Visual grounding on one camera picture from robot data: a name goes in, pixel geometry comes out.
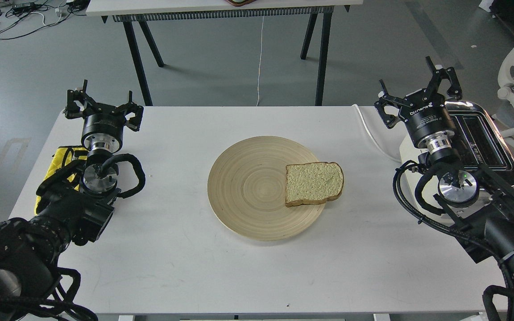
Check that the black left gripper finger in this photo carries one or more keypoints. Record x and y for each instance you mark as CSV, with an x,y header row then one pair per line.
x,y
79,104
130,113

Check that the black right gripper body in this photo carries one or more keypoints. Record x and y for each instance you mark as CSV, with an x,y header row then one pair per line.
x,y
423,118

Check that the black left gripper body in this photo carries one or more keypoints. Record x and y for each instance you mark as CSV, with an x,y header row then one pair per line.
x,y
104,119

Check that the slice of white bread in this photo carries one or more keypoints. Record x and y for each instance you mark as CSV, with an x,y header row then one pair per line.
x,y
313,183

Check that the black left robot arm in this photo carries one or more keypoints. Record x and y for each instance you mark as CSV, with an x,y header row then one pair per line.
x,y
75,206

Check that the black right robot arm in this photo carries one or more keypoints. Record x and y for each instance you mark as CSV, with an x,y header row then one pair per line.
x,y
462,182

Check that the white chrome toaster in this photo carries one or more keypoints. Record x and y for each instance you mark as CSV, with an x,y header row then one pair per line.
x,y
478,140

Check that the yellow cloth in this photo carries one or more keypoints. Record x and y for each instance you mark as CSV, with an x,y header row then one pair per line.
x,y
61,158

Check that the white background table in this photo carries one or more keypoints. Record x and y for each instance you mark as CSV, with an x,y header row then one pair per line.
x,y
141,12

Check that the round wooden plate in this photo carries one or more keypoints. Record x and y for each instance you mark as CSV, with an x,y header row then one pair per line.
x,y
246,189

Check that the brown object on background table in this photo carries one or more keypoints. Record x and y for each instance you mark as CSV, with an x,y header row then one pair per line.
x,y
239,3

